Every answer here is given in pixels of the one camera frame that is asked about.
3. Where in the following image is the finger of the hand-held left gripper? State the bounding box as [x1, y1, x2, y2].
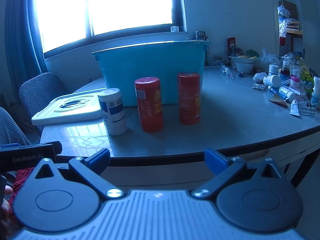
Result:
[51, 141, 63, 156]

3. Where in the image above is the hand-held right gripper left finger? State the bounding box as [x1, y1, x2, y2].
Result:
[35, 148, 124, 201]

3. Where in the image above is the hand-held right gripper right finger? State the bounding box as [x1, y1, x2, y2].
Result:
[192, 148, 285, 201]

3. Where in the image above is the white plastic bin lid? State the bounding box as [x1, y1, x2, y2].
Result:
[31, 90, 107, 126]

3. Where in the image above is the white pill bottle blue label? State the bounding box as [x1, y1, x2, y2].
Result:
[97, 88, 128, 136]

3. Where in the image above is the red cylindrical canister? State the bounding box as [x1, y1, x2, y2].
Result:
[177, 72, 201, 125]
[134, 77, 164, 133]

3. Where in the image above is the teal plastic storage bin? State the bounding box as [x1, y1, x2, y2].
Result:
[92, 39, 212, 107]

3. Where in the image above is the grey stone desktop table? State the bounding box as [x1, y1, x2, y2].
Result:
[40, 65, 320, 189]

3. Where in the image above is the person's left hand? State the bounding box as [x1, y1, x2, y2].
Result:
[0, 184, 13, 237]

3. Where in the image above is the grey fabric chair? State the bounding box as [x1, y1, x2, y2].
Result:
[19, 72, 68, 136]
[0, 106, 33, 147]

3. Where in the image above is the brown paper packet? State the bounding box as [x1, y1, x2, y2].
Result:
[269, 94, 291, 108]

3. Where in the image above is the white ointment tube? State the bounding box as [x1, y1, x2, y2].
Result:
[221, 65, 235, 80]

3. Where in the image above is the blue tube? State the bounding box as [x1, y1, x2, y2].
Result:
[267, 86, 283, 97]

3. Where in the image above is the white crumpled tube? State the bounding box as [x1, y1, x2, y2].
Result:
[290, 99, 301, 116]

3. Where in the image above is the white medicine bottle white cap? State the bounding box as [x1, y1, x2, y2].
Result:
[263, 75, 282, 88]

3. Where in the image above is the white bottle blue stripe label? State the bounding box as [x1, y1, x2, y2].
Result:
[278, 86, 296, 102]

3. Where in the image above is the white ribbed bowl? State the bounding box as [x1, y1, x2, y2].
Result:
[228, 55, 258, 74]

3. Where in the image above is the brown syrup bottle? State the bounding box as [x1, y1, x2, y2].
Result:
[280, 60, 291, 81]

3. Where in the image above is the cartoon figure card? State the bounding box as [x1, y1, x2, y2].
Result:
[298, 64, 318, 117]

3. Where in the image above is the clear plastic bag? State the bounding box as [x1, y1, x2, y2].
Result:
[259, 47, 281, 65]

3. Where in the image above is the blue curtain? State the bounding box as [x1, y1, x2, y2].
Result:
[4, 0, 48, 77]

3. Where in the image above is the window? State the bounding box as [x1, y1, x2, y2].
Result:
[27, 0, 187, 60]

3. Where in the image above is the wooden shelf with bags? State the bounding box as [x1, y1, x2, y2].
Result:
[277, 0, 303, 39]

